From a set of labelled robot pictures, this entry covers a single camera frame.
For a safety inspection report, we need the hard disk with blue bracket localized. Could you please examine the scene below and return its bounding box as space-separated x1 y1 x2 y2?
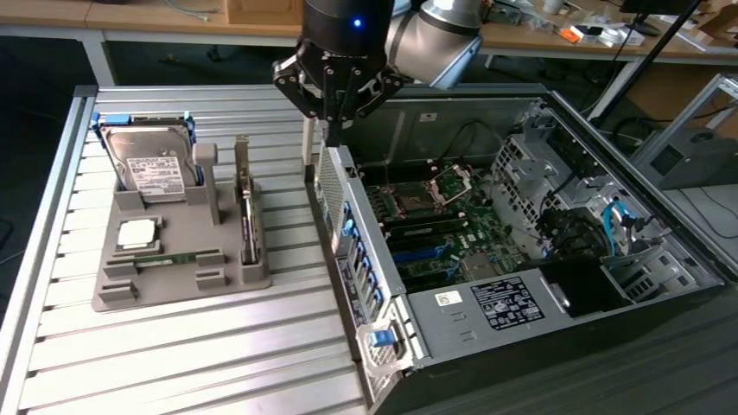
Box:
90 111 200 204

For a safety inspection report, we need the open black PC case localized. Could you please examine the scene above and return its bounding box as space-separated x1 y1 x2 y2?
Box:
301 83 738 415

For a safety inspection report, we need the grey power supply unit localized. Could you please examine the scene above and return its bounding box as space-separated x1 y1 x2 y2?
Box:
405 267 572 360

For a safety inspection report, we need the silver metal device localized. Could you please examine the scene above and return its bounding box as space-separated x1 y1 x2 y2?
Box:
483 0 524 25

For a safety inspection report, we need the grey parts rack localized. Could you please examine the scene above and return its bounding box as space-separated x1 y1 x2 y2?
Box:
89 129 273 313

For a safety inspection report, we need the grey metal disk bay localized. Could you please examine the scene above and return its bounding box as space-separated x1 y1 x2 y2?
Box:
597 241 701 303

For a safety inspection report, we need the silver chipset heatsink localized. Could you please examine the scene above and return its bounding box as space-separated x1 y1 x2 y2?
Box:
463 254 500 280

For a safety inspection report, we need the black wire bundle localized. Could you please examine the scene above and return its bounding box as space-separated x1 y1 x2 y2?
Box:
532 202 605 263

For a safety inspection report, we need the green motherboard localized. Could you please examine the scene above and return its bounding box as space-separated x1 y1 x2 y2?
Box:
360 166 529 293

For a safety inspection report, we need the graphics card with metal bracket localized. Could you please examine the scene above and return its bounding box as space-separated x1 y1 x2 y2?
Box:
233 134 261 265

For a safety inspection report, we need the CPU socket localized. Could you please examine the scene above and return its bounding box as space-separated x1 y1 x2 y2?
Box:
390 181 445 215

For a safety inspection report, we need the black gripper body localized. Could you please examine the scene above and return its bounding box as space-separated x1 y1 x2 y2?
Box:
296 0 396 83

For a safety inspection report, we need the brown cardboard box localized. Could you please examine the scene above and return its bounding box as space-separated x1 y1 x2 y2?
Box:
224 0 305 26

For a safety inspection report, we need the aluminium profile frame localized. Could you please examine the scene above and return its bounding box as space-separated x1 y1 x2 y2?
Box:
661 73 738 144

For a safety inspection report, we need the metal socket cover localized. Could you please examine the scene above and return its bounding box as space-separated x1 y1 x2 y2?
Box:
423 163 473 204

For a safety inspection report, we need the brown cardboard piece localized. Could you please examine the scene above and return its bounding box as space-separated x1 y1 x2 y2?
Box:
696 3 738 44

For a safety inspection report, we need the installed RAM stick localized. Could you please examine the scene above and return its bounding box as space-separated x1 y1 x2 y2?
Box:
382 218 471 241

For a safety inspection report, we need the blue expansion slot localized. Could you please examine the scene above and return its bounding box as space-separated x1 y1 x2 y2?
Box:
392 246 445 263

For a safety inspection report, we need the light blue wire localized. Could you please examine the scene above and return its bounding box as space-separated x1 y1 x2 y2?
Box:
601 194 635 256

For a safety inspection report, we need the long wooden desk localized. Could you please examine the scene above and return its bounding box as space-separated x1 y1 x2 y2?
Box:
0 0 738 87

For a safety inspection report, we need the green RAM stick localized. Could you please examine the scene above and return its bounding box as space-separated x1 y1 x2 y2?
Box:
132 252 200 267

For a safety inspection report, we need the silver CPU chip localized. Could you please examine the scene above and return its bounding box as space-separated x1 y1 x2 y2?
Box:
114 218 162 252

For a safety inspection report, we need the black plastic shroud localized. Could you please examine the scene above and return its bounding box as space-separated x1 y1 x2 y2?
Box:
539 254 629 319

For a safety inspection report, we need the small white box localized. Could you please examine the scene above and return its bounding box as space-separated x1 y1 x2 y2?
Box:
597 28 644 47

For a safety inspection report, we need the silver perforated disk bay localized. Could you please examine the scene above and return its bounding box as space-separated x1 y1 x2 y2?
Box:
488 103 617 208

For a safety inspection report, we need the black slanted pole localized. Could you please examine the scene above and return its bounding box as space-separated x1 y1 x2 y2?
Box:
585 0 705 125

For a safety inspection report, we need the black power wire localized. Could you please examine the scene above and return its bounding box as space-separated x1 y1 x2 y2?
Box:
619 209 673 254

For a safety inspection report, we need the black monitor with stand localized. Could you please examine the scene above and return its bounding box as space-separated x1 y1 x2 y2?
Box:
619 0 692 38

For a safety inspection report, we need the light grey coiled cable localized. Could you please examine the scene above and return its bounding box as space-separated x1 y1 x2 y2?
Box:
164 0 224 21

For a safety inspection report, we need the grey computer tower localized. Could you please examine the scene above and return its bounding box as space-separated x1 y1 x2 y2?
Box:
631 124 738 191

